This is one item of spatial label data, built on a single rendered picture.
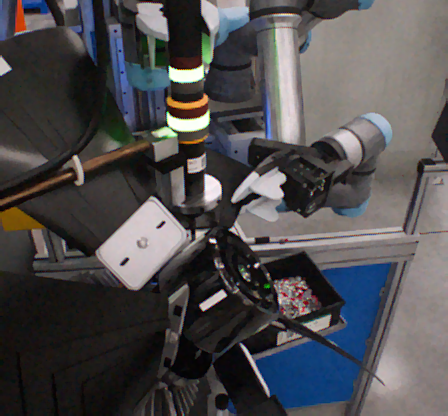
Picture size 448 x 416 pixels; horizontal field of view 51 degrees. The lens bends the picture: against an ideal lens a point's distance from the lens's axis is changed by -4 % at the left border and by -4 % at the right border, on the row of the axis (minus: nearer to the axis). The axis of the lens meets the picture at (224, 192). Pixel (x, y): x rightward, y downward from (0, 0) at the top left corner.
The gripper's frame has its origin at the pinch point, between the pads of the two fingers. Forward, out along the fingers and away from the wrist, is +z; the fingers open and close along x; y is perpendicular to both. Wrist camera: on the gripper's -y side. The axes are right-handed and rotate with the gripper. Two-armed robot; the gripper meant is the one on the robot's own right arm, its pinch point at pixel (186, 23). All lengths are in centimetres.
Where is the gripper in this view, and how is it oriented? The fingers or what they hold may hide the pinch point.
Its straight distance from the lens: 47.3
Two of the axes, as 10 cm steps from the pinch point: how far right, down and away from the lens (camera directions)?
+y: 0.0, 8.2, 5.7
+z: 2.9, 5.4, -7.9
